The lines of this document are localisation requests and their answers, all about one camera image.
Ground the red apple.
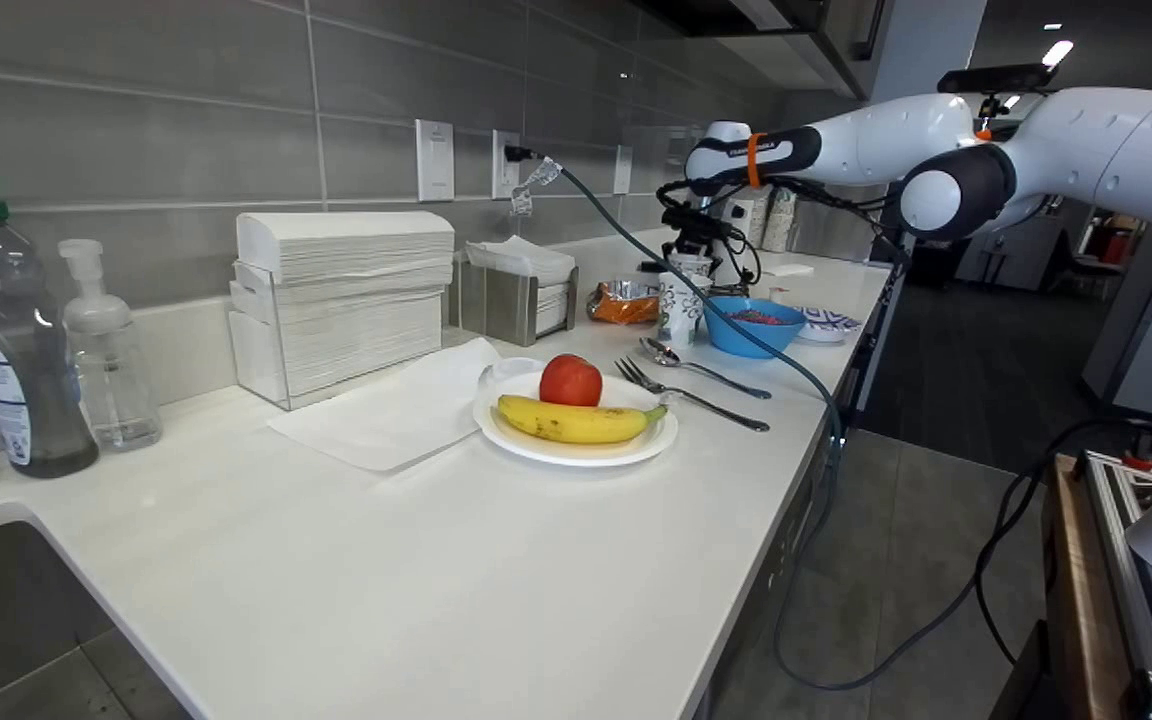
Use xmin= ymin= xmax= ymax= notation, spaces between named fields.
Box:
xmin=537 ymin=353 xmax=609 ymax=411

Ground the white wall outlet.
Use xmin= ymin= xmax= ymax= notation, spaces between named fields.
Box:
xmin=488 ymin=124 xmax=523 ymax=204
xmin=412 ymin=117 xmax=460 ymax=204
xmin=609 ymin=140 xmax=636 ymax=200

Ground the metal spoon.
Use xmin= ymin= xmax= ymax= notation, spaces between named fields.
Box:
xmin=636 ymin=336 xmax=777 ymax=403

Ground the water bottle with green cap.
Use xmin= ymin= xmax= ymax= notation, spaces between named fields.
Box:
xmin=0 ymin=154 xmax=104 ymax=478

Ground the paper cup with dark print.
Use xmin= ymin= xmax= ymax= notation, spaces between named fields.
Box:
xmin=658 ymin=270 xmax=711 ymax=349

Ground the clear soap dispenser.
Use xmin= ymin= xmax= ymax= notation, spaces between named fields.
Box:
xmin=58 ymin=237 xmax=163 ymax=454

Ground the white paper towel stack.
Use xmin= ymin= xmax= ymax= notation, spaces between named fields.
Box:
xmin=224 ymin=209 xmax=460 ymax=411

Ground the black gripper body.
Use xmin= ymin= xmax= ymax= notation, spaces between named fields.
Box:
xmin=659 ymin=175 xmax=756 ymax=262

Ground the flat white napkin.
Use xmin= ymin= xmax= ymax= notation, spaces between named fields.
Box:
xmin=261 ymin=333 xmax=508 ymax=478

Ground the blue patterned paper plate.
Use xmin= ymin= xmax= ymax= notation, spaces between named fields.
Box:
xmin=795 ymin=302 xmax=866 ymax=349

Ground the long dark power cable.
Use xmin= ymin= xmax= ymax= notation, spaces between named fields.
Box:
xmin=503 ymin=140 xmax=1052 ymax=697

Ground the blue bowl with candies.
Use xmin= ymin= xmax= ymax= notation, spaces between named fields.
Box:
xmin=706 ymin=292 xmax=812 ymax=362

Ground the white fruit plate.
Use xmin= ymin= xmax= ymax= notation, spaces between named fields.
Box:
xmin=470 ymin=366 xmax=683 ymax=472

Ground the yellow banana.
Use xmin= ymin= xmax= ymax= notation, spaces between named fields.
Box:
xmin=492 ymin=391 xmax=673 ymax=447

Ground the metal fork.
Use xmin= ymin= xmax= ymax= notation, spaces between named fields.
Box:
xmin=613 ymin=356 xmax=777 ymax=434

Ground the dark overhead cabinet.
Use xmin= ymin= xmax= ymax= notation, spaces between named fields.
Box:
xmin=633 ymin=0 xmax=892 ymax=105

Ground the orange chip bag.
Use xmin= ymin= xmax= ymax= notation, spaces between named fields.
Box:
xmin=590 ymin=270 xmax=670 ymax=328

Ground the metal napkin holder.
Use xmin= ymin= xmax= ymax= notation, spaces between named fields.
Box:
xmin=454 ymin=237 xmax=583 ymax=353

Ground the wooden cart board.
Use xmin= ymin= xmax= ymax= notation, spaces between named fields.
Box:
xmin=1043 ymin=447 xmax=1103 ymax=720

